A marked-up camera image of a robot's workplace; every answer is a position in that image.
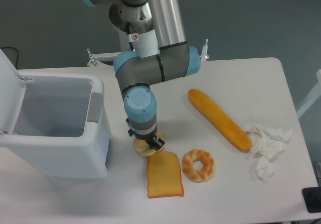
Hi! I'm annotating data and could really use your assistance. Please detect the white clamp post with red base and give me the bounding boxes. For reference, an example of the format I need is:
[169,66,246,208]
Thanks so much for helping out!
[200,39,209,62]

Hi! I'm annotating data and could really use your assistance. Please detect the orange toast slice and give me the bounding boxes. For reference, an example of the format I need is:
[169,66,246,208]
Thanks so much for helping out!
[146,151,184,198]

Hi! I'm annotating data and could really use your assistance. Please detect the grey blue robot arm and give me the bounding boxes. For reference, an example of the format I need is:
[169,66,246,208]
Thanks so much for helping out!
[83,0,208,150]

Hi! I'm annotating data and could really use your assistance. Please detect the white metal frame right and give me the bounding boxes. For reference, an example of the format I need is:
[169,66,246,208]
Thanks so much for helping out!
[296,69,320,118]

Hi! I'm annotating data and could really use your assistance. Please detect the white open trash bin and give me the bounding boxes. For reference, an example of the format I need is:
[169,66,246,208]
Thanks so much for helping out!
[1,53,112,179]

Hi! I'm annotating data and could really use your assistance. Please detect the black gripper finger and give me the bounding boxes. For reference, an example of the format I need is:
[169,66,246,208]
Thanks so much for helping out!
[148,137,165,151]

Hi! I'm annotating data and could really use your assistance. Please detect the black cable on floor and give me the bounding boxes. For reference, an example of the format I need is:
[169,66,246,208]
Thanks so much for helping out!
[0,46,20,67]

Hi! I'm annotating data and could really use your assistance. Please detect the crumpled white tissue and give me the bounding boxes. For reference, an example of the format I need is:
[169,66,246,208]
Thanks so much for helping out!
[242,123,293,182]

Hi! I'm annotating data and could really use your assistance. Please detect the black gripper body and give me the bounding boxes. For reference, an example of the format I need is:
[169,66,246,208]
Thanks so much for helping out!
[128,128,157,145]

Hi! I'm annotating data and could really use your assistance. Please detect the round pale bread bun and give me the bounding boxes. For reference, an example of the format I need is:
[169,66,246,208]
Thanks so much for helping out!
[133,138,165,157]

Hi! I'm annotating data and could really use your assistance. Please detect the braided ring bread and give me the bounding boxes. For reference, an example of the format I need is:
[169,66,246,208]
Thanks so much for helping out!
[182,149,216,183]

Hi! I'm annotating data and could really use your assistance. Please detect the long orange baguette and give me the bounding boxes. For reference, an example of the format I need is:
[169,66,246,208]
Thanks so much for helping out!
[188,89,252,152]

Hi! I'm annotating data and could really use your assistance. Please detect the black device at table edge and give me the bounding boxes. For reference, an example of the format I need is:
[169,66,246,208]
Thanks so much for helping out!
[302,186,321,213]

